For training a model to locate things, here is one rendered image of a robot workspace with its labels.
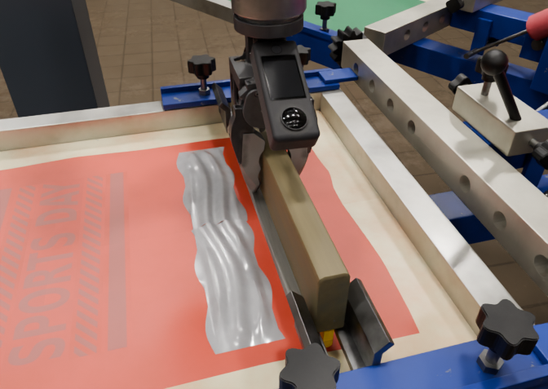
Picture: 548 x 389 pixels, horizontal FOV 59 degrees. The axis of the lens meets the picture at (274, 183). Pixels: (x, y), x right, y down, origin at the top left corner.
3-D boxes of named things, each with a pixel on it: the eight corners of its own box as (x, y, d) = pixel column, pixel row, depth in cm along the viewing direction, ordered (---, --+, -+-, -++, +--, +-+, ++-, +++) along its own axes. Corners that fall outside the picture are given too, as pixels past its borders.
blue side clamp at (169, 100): (168, 138, 80) (161, 99, 76) (165, 123, 84) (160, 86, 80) (337, 115, 86) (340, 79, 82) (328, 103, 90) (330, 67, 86)
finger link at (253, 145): (248, 170, 64) (258, 107, 58) (258, 196, 59) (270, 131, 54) (225, 170, 63) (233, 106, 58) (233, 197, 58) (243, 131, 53)
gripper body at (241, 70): (289, 95, 61) (290, -4, 53) (310, 129, 54) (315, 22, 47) (228, 102, 59) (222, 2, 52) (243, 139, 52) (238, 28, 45)
